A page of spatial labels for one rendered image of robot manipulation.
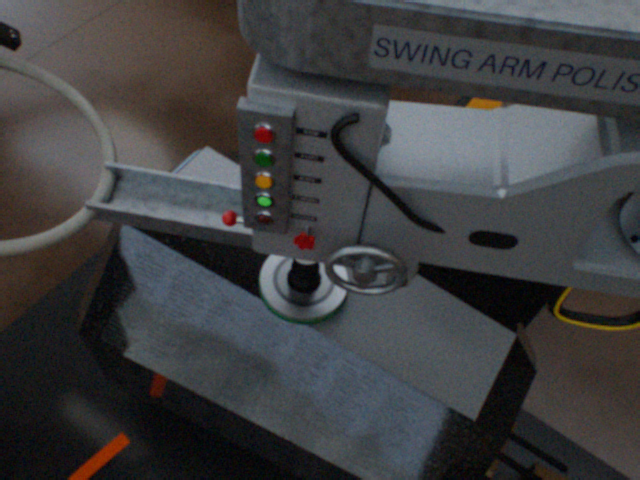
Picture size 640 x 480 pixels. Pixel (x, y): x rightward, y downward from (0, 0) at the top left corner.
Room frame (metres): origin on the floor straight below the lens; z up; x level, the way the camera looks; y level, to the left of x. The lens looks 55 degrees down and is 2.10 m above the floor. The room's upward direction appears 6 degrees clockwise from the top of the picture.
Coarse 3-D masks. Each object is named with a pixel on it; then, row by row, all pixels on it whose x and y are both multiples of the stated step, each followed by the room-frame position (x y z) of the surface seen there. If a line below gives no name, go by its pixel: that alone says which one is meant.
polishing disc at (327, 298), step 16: (272, 256) 0.78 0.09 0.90; (272, 272) 0.73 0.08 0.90; (320, 272) 0.75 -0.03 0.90; (336, 272) 0.75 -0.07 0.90; (272, 288) 0.69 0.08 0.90; (288, 288) 0.69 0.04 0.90; (320, 288) 0.70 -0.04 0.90; (336, 288) 0.71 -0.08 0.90; (272, 304) 0.65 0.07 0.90; (288, 304) 0.65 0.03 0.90; (304, 304) 0.66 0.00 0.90; (320, 304) 0.66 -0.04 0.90; (336, 304) 0.67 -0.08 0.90; (304, 320) 0.62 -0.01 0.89
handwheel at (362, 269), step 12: (336, 252) 0.56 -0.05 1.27; (348, 252) 0.56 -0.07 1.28; (360, 252) 0.56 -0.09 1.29; (372, 252) 0.56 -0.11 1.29; (384, 252) 0.56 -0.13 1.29; (324, 264) 0.57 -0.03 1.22; (348, 264) 0.56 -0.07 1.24; (360, 264) 0.56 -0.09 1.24; (372, 264) 0.57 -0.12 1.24; (396, 264) 0.55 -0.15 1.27; (336, 276) 0.56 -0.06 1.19; (360, 276) 0.55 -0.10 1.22; (372, 276) 0.55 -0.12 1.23; (348, 288) 0.56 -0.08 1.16; (360, 288) 0.56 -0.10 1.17; (372, 288) 0.56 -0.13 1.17; (384, 288) 0.56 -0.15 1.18; (396, 288) 0.55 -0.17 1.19
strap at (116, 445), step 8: (112, 440) 0.53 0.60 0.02; (120, 440) 0.54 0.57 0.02; (128, 440) 0.54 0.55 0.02; (104, 448) 0.51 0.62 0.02; (112, 448) 0.51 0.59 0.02; (120, 448) 0.51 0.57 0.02; (96, 456) 0.48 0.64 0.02; (104, 456) 0.48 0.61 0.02; (112, 456) 0.48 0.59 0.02; (88, 464) 0.45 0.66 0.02; (96, 464) 0.45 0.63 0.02; (80, 472) 0.42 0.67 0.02; (88, 472) 0.43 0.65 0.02
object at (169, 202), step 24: (120, 168) 0.80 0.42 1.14; (120, 192) 0.77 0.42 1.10; (144, 192) 0.78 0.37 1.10; (168, 192) 0.79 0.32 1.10; (192, 192) 0.79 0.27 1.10; (216, 192) 0.79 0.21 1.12; (240, 192) 0.79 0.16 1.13; (96, 216) 0.70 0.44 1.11; (120, 216) 0.69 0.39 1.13; (144, 216) 0.69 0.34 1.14; (168, 216) 0.69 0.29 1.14; (192, 216) 0.73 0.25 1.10; (216, 216) 0.74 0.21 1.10; (216, 240) 0.68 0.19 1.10; (240, 240) 0.67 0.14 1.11; (384, 264) 0.65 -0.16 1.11
